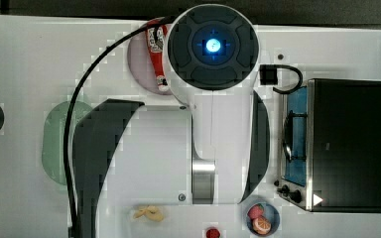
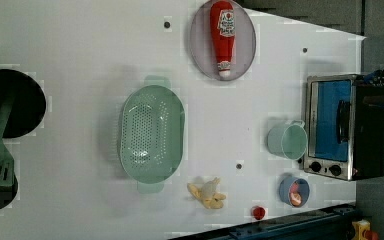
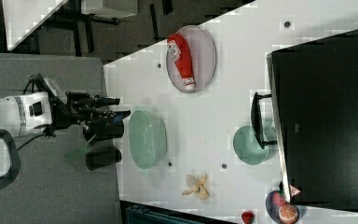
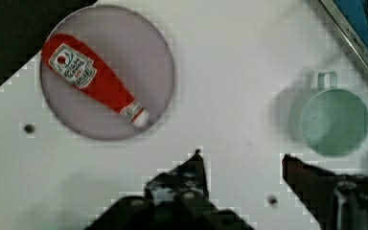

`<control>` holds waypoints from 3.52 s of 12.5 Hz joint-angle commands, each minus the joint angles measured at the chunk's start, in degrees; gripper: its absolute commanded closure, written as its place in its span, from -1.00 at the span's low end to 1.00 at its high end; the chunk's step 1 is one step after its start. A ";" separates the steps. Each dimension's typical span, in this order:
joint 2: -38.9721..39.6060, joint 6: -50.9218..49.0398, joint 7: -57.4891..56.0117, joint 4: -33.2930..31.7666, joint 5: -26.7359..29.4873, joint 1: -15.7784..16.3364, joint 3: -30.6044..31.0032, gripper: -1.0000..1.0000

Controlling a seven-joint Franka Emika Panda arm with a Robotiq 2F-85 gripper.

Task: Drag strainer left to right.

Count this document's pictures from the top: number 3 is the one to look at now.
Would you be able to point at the orange slice toy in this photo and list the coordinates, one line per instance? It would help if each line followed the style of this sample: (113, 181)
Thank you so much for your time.
(288, 214)

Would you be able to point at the blue bowl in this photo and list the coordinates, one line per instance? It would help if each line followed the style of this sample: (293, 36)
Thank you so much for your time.
(273, 211)

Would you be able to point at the black toaster oven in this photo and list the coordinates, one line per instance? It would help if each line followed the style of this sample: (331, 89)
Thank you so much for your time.
(314, 95)

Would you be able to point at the grey oval plate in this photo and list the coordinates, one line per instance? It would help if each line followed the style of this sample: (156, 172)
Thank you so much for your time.
(203, 59)

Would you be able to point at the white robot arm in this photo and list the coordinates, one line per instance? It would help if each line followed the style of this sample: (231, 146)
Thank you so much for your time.
(44, 113)

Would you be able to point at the green spatula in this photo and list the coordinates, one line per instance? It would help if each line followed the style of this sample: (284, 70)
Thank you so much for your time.
(76, 153)

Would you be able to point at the green plastic strainer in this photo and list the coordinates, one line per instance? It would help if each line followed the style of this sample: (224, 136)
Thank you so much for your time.
(148, 138)

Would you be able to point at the red ketchup bottle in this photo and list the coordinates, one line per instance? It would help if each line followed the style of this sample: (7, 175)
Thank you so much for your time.
(179, 51)

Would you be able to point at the red strawberry toy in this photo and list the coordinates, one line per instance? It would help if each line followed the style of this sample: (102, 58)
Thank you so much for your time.
(248, 217)

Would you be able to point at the peeled banana toy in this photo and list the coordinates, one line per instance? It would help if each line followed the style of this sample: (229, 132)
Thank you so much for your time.
(197, 186)

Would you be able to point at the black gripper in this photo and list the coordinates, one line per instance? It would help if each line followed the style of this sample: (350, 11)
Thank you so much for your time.
(78, 107)

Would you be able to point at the green mug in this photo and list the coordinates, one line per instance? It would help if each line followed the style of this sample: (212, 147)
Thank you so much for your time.
(247, 148)

